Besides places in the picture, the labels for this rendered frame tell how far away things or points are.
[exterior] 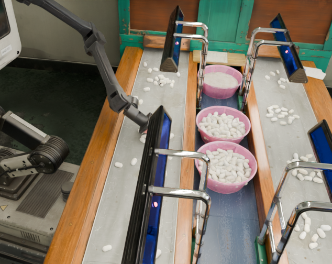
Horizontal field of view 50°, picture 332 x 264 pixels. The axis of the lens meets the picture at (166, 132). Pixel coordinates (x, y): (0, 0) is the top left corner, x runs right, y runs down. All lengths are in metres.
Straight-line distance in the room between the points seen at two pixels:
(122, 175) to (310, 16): 1.51
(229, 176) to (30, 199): 0.94
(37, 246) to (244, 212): 0.94
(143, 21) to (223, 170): 1.19
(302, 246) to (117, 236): 0.65
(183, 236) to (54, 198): 0.75
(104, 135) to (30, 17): 2.11
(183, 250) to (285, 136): 0.84
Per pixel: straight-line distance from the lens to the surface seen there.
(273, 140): 1.79
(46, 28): 3.57
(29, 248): 1.85
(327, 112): 2.05
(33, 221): 1.76
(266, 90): 2.15
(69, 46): 3.57
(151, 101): 1.92
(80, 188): 1.45
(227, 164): 1.60
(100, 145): 1.62
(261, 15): 2.35
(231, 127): 1.83
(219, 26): 2.35
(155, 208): 0.97
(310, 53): 2.51
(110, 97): 1.62
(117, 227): 1.35
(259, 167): 1.59
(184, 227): 1.32
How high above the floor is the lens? 1.83
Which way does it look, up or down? 39 degrees down
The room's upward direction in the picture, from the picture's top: 3 degrees clockwise
